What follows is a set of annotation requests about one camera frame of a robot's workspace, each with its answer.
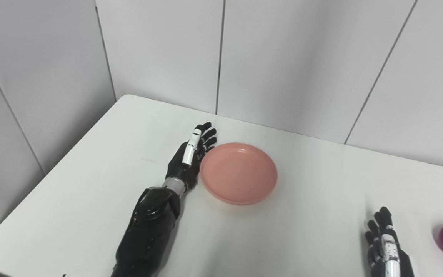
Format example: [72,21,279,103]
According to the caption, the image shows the pink round plate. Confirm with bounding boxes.
[200,142,278,205]

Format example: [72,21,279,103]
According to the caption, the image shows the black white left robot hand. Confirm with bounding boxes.
[165,122,218,190]

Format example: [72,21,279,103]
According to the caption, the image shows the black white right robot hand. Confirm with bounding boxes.
[364,207,415,277]

